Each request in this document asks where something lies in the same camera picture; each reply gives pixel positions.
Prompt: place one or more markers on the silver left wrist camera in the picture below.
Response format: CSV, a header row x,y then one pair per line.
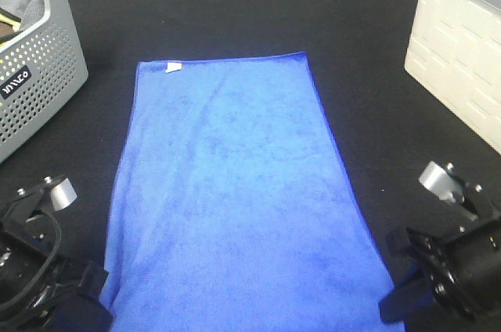
x,y
62,195

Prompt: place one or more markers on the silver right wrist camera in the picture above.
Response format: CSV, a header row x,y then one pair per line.
x,y
442,182

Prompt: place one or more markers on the grey towel in basket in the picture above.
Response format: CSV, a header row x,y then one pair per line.
x,y
21,14

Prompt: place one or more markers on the white plastic storage box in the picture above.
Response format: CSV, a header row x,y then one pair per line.
x,y
454,52

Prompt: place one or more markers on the blue microfibre towel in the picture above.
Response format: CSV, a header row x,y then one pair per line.
x,y
232,209

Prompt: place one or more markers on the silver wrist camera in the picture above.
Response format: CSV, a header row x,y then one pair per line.
x,y
442,182
62,195

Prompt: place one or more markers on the grey perforated laundry basket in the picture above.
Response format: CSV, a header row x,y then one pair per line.
x,y
41,69

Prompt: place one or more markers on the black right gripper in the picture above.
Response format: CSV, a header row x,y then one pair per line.
x,y
463,266

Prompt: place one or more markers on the black tablecloth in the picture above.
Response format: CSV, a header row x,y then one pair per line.
x,y
386,125

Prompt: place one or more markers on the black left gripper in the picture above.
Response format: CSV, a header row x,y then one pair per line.
x,y
41,286

